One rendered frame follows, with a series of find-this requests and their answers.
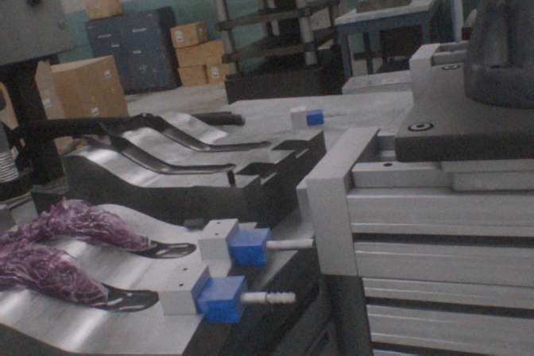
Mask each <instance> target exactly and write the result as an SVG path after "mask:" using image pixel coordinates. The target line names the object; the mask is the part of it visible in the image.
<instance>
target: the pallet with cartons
mask: <svg viewBox="0 0 534 356"><path fill-rule="evenodd" d="M51 68H52V73H53V75H54V78H55V81H56V86H57V89H58V91H59V94H60V98H61V102H62V104H63V107H64V113H65V114H66V117H67V118H84V117H114V116H130V113H129V111H128V106H127V102H126V97H125V94H124V91H123V87H122V84H121V83H119V79H118V73H117V70H116V67H115V64H114V58H113V56H106V57H101V58H96V59H91V60H83V61H77V62H72V63H68V64H59V65H54V66H51ZM107 135H108V134H96V135H92V137H93V139H95V140H96V141H98V140H99V137H101V136H107ZM84 136H85V135H84ZM84 136H72V139H81V145H82V147H83V146H87V142H86V140H85V139H84Z"/></svg>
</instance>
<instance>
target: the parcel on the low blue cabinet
mask: <svg viewBox="0 0 534 356"><path fill-rule="evenodd" d="M84 5H85V7H86V10H87V17H88V20H89V21H94V20H98V19H102V18H106V17H114V16H119V15H123V10H122V4H121V2H120V1H119V0H90V1H86V2H85V3H84Z"/></svg>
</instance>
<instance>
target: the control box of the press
mask: <svg viewBox="0 0 534 356"><path fill-rule="evenodd" d="M73 49H74V45H73V41H72V36H71V34H70V30H69V28H68V23H67V19H66V17H65V13H64V8H63V6H62V2H61V0H0V82H1V83H2V84H4V85H5V86H6V89H7V91H8V94H9V97H10V101H11V104H12V107H13V109H14V113H15V116H16V119H17V123H18V126H20V125H22V123H25V122H30V121H35V120H43V119H48V115H47V113H46V110H45V106H44V103H43V100H42V98H41V96H40V93H39V90H38V87H37V83H36V80H35V75H36V72H37V65H38V62H40V61H43V62H44V63H46V62H49V61H48V60H50V59H53V56H54V55H57V54H61V53H64V52H70V51H72V50H73ZM29 160H30V161H28V162H27V164H26V166H25V169H24V172H27V173H28V174H29V178H30V180H31V183H32V184H38V185H45V184H47V183H49V182H51V181H53V180H56V179H58V178H60V177H62V176H64V175H65V172H64V168H63V165H62V162H61V159H60V154H59V152H58V149H57V147H56V142H55V140H52V141H50V142H48V143H46V144H44V145H43V146H41V147H40V148H39V149H37V151H36V152H35V153H34V154H33V155H32V156H31V157H30V158H29ZM30 162H31V164H30Z"/></svg>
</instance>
